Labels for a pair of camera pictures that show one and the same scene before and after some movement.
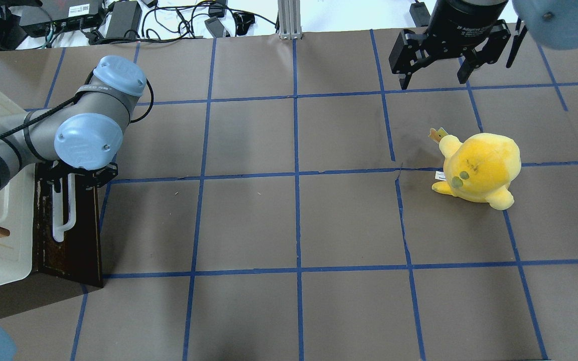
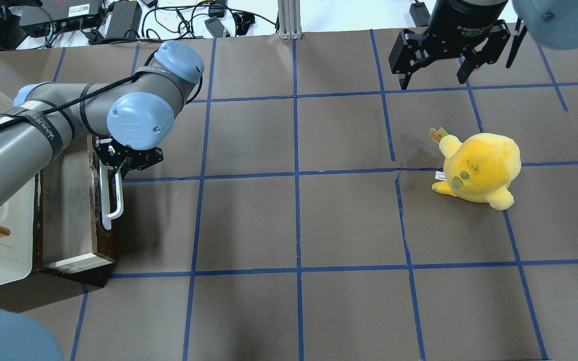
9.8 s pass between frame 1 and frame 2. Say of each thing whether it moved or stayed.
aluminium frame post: stayed
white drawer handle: moved
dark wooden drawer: moved
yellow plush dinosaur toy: stayed
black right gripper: stayed
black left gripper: moved
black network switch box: stayed
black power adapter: stayed
